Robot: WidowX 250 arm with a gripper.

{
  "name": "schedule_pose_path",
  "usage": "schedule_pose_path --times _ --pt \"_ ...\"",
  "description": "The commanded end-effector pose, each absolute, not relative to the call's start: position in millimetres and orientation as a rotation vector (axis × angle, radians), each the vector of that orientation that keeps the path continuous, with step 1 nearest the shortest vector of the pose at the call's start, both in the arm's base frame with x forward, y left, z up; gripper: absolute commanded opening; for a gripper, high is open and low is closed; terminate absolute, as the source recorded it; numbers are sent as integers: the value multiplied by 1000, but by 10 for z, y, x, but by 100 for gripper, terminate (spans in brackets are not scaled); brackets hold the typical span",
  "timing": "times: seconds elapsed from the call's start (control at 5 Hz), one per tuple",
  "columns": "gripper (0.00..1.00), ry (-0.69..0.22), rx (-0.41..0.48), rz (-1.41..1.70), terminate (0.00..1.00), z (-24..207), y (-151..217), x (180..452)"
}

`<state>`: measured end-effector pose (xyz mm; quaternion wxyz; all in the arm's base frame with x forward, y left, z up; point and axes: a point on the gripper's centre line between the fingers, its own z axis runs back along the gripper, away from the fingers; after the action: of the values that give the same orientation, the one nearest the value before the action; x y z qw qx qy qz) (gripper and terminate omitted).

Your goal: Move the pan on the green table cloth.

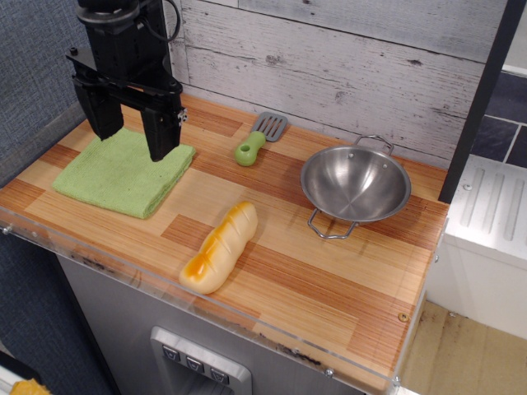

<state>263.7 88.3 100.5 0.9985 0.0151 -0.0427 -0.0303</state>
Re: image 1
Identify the clear acrylic edge guard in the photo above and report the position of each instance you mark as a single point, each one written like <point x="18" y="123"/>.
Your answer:
<point x="319" y="358"/>

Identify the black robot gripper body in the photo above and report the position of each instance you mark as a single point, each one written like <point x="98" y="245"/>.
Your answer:
<point x="127" y="62"/>

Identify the silver dispenser button panel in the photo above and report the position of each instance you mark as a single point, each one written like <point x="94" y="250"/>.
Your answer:
<point x="197" y="364"/>

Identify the green handled grey spatula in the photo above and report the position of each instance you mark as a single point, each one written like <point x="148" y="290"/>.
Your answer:
<point x="268" y="127"/>

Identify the toy bread loaf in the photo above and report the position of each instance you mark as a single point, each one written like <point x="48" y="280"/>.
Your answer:
<point x="208" y="270"/>

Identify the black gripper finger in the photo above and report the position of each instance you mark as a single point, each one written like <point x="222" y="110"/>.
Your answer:
<point x="162" y="123"/>
<point x="102" y="111"/>

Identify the black right frame post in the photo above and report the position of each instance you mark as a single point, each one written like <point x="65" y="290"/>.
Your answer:
<point x="497" y="56"/>

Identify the green folded towel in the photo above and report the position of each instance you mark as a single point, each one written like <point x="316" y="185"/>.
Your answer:
<point x="118" y="174"/>

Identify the steel colander bowl with handles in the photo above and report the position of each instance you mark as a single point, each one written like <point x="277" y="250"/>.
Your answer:
<point x="359" y="183"/>

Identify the yellow object at corner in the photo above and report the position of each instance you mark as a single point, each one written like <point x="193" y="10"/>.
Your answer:
<point x="29" y="387"/>

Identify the white toy appliance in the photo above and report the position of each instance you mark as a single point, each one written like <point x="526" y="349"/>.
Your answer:
<point x="480" y="267"/>

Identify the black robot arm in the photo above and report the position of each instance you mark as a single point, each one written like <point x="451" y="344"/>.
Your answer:
<point x="122" y="13"/>

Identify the grey toy fridge cabinet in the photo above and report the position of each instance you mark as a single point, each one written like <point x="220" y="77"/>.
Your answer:
<point x="134" y="330"/>

